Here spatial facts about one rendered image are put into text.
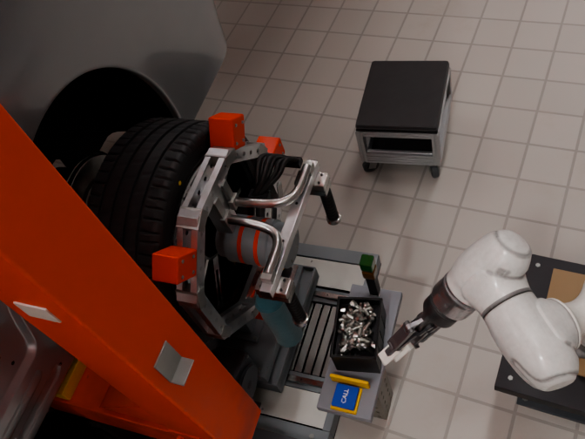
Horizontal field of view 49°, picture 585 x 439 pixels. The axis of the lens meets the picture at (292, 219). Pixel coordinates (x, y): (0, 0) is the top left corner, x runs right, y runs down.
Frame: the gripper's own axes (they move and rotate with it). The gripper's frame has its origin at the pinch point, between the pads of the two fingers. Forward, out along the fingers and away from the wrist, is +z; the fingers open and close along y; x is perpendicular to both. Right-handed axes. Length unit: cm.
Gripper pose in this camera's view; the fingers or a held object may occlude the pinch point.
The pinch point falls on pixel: (395, 351)
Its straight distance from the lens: 147.5
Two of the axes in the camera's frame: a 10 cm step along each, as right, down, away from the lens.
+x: 4.3, 7.8, -4.5
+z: -4.2, 6.1, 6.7
